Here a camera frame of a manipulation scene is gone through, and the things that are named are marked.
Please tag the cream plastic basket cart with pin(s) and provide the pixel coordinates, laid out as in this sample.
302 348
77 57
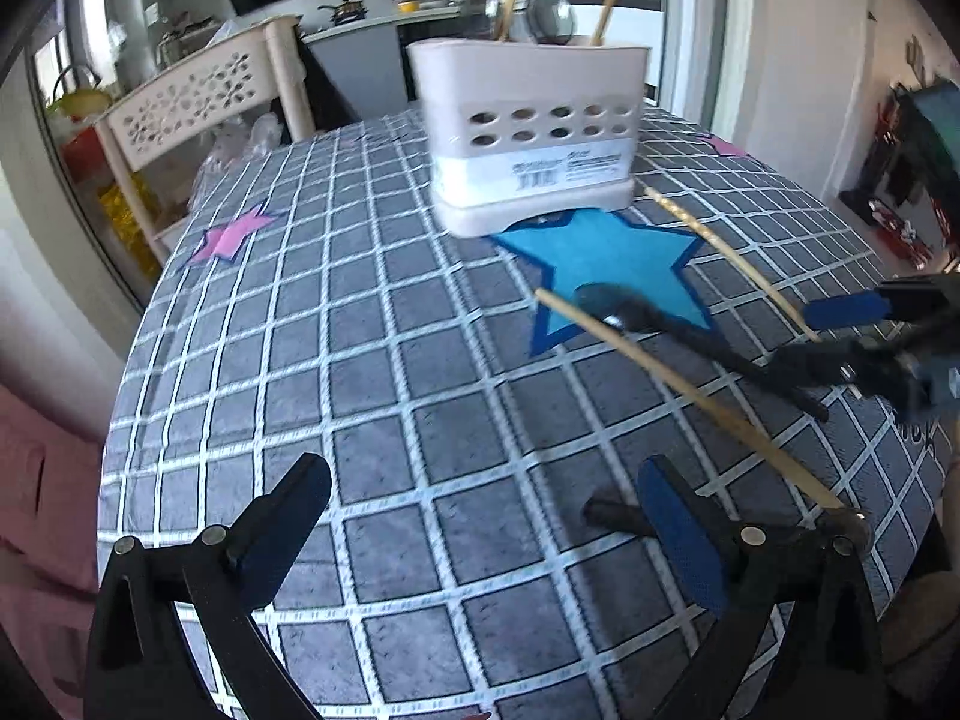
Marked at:
187 90

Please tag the grey checked tablecloth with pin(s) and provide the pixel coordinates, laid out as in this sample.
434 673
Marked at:
375 390

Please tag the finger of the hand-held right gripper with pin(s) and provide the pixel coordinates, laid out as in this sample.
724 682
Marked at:
847 360
847 313

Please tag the pink cardboard box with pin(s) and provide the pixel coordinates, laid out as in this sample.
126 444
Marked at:
37 480

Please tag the yellow packet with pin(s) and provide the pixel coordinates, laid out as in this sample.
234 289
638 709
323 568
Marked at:
127 210

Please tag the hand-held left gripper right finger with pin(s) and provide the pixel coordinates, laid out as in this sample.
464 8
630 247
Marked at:
682 540

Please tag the metal ladle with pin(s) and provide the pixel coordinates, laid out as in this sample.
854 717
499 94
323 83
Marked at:
551 16

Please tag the cream plastic utensil holder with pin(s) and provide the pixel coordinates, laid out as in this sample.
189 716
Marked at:
525 75

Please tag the grey base cabinet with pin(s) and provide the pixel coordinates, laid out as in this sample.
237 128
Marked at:
367 67

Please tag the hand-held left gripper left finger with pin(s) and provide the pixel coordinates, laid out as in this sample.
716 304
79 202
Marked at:
281 540

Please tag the patterned wooden chopstick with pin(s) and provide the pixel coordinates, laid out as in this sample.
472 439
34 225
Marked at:
727 259
606 11

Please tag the white kitchen counter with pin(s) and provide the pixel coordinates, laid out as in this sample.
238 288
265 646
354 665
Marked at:
375 21

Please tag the clear plastic bags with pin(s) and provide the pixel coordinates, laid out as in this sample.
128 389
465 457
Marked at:
240 142

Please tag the black red floor stand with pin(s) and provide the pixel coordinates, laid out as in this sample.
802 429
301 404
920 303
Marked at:
911 165

